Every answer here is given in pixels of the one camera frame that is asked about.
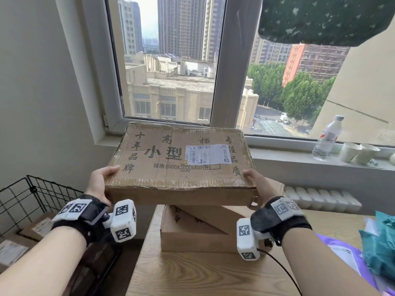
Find person's left hand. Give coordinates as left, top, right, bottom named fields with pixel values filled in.
left=83, top=165, right=121, bottom=207

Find person's right forearm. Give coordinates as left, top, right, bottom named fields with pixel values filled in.
left=282, top=227, right=383, bottom=296

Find black wire cart basket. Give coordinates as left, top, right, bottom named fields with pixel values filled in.
left=0, top=175, right=123, bottom=296

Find person's left forearm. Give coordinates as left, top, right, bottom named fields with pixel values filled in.
left=0, top=225, right=87, bottom=296

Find white radiator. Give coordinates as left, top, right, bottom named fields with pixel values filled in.
left=283, top=186, right=362, bottom=213

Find large taped box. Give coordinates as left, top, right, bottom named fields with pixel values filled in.
left=104, top=121, right=259, bottom=207

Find thin black camera cable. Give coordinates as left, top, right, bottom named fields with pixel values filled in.
left=258, top=249, right=303, bottom=296

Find white wrist camera with markers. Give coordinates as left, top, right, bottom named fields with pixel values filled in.
left=236, top=217, right=272, bottom=262
left=103, top=199, right=137, bottom=243

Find cardboard box black print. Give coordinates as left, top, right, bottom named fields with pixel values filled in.
left=180, top=205, right=274, bottom=241

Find clear plastic bottle red label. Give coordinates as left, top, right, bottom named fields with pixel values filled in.
left=311, top=115, right=345, bottom=161

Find green dotted cloth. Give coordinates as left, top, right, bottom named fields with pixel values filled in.
left=258, top=0, right=395, bottom=47

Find cardboard box red-marked label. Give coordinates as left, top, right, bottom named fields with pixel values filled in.
left=160, top=205, right=274, bottom=253

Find black wrist strap white markers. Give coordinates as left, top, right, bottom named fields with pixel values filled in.
left=250, top=196, right=313, bottom=247
left=51, top=194, right=110, bottom=244

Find person's right hand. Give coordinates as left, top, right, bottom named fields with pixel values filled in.
left=242, top=169, right=280, bottom=210

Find beige window cover sheet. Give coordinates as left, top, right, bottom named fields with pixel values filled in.
left=310, top=20, right=395, bottom=147

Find purple mailer with label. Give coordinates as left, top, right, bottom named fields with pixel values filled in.
left=316, top=233, right=380, bottom=296

